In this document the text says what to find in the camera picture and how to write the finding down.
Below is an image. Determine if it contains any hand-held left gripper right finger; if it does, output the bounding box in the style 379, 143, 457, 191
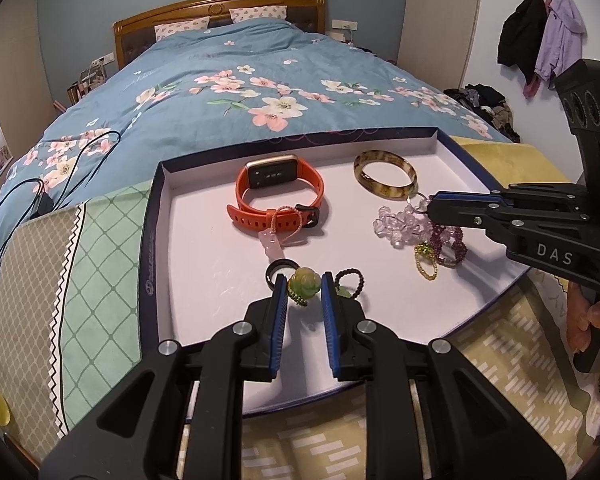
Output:
320, 270, 566, 480

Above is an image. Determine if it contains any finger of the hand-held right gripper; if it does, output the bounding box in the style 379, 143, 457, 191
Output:
430, 183, 588, 211
426, 195, 588, 246

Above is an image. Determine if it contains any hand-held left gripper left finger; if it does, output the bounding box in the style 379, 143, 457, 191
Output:
39, 274, 288, 480

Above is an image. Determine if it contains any maroon bead bracelet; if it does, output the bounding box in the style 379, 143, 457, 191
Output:
429, 225, 468, 267

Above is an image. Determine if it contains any dark bead bracelet green pendant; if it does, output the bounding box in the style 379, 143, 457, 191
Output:
334, 267, 367, 301

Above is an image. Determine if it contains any green jade flower bracelet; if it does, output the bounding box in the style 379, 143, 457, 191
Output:
286, 267, 323, 307

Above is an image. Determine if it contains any yellow green bead bracelet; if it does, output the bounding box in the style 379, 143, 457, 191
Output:
412, 241, 443, 282

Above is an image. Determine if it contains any black ring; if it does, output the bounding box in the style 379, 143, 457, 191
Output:
265, 259, 299, 288

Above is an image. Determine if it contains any clear crystal bead bracelet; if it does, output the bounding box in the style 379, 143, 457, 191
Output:
372, 192, 433, 248

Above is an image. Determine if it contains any white tray with blue rim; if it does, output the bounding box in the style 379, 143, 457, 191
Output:
140, 127, 536, 418

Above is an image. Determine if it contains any person's right hand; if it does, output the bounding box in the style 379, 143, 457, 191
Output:
565, 280, 600, 356

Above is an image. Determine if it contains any yellow blanket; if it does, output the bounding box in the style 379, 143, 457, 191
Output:
450, 135, 571, 186

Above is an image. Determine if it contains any tortoiseshell bangle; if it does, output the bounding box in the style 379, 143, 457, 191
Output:
353, 150, 418, 201

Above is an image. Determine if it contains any pile of dark clothes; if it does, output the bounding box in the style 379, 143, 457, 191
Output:
442, 84, 522, 143

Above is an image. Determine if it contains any orange smartwatch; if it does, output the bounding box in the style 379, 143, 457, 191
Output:
226, 154, 327, 233

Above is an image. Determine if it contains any purple jacket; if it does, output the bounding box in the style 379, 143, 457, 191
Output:
522, 0, 586, 100

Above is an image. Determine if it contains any black jacket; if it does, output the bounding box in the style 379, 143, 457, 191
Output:
496, 0, 551, 86

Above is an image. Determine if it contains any patchwork patterned blanket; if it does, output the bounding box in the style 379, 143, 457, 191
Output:
0, 180, 600, 480

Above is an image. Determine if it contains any black charger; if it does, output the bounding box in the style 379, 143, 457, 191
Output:
32, 192, 56, 218

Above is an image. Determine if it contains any blue floral duvet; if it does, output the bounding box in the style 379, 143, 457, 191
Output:
0, 19, 511, 321

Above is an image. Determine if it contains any floral print pillow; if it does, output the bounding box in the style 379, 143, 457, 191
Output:
154, 16, 211, 41
229, 5, 288, 25

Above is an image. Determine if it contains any bedside clutter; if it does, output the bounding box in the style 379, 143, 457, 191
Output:
66, 62, 106, 106

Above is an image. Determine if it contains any wooden headboard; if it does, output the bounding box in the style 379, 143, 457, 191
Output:
112, 0, 327, 68

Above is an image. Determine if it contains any black cable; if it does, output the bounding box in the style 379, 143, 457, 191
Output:
52, 130, 122, 207
0, 177, 46, 281

